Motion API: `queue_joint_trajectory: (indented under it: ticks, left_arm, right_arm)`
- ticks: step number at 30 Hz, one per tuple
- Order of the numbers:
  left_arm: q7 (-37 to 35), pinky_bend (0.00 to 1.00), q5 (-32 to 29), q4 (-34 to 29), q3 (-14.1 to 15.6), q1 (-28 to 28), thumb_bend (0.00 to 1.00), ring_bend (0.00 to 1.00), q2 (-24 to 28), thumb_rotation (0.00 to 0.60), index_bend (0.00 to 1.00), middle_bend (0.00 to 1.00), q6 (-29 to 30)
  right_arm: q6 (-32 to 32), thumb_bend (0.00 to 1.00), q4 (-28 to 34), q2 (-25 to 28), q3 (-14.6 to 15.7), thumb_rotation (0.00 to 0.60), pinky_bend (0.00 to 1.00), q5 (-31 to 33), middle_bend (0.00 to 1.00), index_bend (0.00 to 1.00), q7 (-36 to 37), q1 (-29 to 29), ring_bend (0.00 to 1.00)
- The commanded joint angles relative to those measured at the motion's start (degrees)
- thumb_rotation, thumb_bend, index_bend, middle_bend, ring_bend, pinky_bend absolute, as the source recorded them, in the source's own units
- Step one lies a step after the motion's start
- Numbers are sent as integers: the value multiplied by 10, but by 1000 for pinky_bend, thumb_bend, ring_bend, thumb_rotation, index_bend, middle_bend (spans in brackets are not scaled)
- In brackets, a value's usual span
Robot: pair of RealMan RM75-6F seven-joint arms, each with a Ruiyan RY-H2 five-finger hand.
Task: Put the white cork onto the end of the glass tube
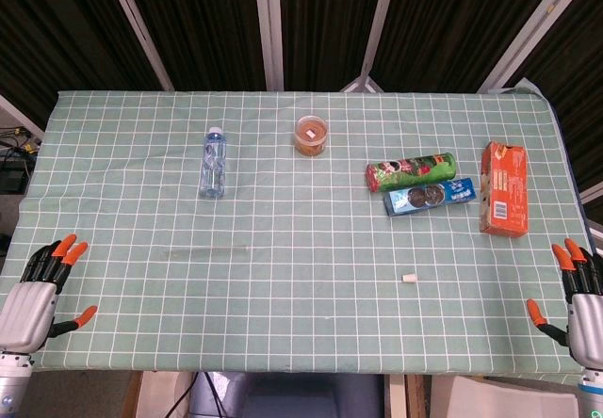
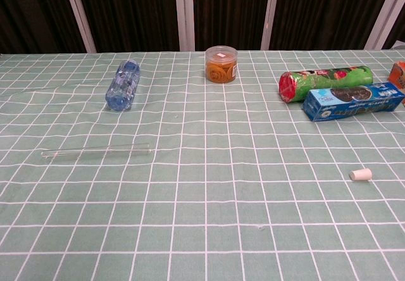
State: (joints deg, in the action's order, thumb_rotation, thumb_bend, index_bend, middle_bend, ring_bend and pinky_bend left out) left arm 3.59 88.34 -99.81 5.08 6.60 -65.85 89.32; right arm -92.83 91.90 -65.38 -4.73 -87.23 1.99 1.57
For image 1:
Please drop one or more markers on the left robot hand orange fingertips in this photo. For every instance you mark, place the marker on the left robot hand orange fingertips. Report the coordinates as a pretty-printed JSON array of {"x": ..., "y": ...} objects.
[{"x": 28, "y": 310}]

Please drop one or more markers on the small white rubber stopper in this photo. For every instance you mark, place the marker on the small white rubber stopper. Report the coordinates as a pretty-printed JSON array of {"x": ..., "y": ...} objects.
[{"x": 409, "y": 278}]

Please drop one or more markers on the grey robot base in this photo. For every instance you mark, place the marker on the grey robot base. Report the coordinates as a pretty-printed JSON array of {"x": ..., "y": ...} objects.
[{"x": 292, "y": 399}]

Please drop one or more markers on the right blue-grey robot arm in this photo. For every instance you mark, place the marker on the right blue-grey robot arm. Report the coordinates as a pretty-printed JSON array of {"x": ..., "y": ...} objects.
[{"x": 592, "y": 394}]

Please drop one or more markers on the black electronics box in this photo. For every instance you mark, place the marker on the black electronics box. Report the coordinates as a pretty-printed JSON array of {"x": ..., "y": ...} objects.
[{"x": 11, "y": 179}]

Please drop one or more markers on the wooden table leg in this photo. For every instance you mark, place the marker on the wooden table leg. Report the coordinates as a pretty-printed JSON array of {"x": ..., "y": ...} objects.
[
  {"x": 133, "y": 399},
  {"x": 405, "y": 399}
]

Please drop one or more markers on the clear plastic water bottle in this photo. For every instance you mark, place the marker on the clear plastic water bottle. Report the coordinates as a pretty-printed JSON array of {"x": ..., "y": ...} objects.
[{"x": 213, "y": 168}]

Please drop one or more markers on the green checked tablecloth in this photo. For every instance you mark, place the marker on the green checked tablecloth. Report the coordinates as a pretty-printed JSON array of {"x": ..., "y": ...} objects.
[{"x": 301, "y": 305}]

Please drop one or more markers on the clear jar with orange contents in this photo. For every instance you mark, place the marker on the clear jar with orange contents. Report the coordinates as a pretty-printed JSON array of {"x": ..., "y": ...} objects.
[{"x": 311, "y": 138}]

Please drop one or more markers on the green chips can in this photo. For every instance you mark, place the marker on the green chips can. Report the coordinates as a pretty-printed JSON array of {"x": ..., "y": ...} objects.
[{"x": 410, "y": 171}]

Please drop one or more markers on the blue cookie box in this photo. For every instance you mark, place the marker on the blue cookie box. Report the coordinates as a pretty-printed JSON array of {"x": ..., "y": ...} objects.
[{"x": 428, "y": 197}]

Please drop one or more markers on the white box under table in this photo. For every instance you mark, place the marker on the white box under table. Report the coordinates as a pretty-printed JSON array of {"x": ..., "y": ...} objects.
[{"x": 494, "y": 399}]

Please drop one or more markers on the orange carton box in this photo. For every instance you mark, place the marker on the orange carton box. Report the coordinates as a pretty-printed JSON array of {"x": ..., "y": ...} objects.
[{"x": 506, "y": 187}]

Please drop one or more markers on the white frame post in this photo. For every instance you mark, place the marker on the white frame post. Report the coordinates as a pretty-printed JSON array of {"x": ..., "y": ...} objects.
[
  {"x": 21, "y": 117},
  {"x": 532, "y": 32},
  {"x": 269, "y": 27},
  {"x": 374, "y": 36},
  {"x": 141, "y": 27}
]

